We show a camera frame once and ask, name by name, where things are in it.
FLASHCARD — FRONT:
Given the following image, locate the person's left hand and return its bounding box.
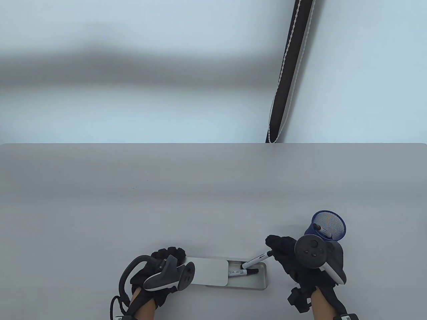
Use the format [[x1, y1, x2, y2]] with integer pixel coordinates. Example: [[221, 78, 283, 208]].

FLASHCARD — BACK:
[[130, 247, 187, 307]]

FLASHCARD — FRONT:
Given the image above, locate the person's right hand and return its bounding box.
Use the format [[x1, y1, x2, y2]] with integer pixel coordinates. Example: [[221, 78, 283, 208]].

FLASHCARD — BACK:
[[266, 235, 344, 312]]

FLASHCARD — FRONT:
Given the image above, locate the silver sliding box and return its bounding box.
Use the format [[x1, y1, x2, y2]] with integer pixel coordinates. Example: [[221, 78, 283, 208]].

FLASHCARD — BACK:
[[185, 256, 268, 291]]

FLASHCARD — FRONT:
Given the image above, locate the person's left forearm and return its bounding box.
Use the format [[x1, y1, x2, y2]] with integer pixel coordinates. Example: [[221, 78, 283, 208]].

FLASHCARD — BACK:
[[128, 288, 156, 320]]

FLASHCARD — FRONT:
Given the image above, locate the person's right forearm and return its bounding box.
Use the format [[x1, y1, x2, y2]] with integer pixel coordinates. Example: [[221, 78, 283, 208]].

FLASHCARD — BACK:
[[310, 287, 339, 320]]

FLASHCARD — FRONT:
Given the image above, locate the grey hand controller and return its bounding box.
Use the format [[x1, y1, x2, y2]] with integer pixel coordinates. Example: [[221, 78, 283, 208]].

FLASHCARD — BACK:
[[119, 255, 195, 305], [294, 235, 347, 285]]

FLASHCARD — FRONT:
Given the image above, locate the blue mesh pen cup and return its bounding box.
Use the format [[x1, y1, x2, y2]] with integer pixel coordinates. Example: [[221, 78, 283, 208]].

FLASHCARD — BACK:
[[304, 210, 347, 249]]

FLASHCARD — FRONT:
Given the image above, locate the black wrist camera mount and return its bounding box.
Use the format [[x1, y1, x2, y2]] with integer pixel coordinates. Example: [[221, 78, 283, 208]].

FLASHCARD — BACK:
[[288, 287, 312, 313]]

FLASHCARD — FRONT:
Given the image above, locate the black cable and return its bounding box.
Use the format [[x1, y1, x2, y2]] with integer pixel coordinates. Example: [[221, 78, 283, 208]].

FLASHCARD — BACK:
[[110, 295, 130, 320]]

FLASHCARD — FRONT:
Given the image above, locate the black window frame post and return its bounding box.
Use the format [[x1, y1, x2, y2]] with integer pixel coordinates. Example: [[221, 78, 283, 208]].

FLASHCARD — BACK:
[[266, 0, 326, 144]]

